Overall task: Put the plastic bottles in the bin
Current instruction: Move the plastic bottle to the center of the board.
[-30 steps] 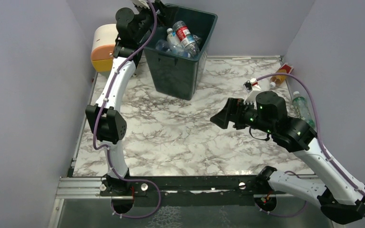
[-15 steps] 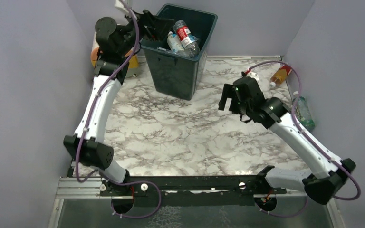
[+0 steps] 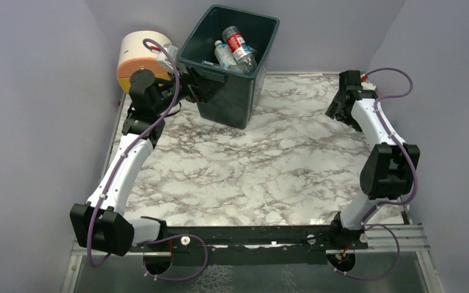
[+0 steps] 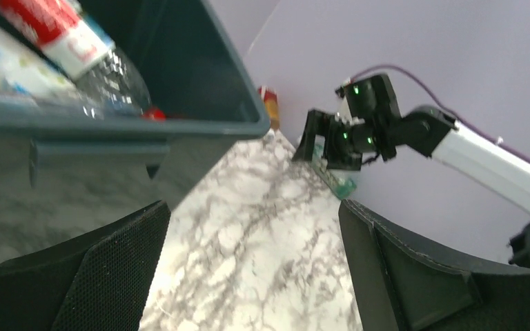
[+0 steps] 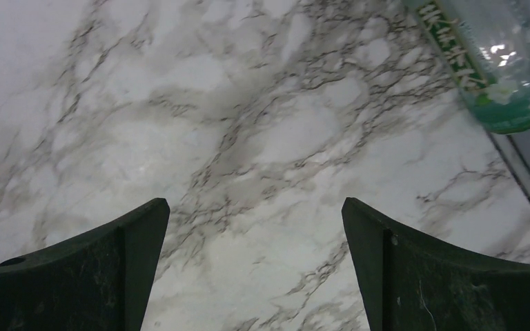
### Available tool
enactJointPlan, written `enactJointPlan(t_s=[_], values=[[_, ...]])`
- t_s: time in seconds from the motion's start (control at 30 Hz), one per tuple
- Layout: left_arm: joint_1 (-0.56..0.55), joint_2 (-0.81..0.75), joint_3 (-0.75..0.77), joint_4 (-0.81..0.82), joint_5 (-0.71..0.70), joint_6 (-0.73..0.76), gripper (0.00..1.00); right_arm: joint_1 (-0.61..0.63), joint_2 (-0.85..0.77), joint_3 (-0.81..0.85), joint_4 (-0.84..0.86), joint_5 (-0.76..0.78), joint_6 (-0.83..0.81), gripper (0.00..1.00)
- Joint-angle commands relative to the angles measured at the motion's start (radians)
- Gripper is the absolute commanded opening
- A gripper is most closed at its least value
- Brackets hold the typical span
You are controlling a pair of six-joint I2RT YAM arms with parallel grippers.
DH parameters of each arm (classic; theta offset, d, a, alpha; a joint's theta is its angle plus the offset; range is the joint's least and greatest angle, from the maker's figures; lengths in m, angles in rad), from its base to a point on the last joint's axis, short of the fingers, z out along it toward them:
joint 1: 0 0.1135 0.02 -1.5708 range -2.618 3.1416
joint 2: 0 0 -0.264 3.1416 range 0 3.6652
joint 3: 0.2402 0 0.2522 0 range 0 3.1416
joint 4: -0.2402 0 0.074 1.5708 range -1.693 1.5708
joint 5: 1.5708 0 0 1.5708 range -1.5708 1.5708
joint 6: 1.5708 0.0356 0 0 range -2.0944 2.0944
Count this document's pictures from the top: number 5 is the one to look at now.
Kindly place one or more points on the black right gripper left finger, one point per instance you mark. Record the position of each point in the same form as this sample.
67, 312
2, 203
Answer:
98, 280

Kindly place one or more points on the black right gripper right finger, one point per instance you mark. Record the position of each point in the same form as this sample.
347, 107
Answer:
410, 280

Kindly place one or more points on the green tea bottle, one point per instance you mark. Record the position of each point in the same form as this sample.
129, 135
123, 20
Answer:
486, 48

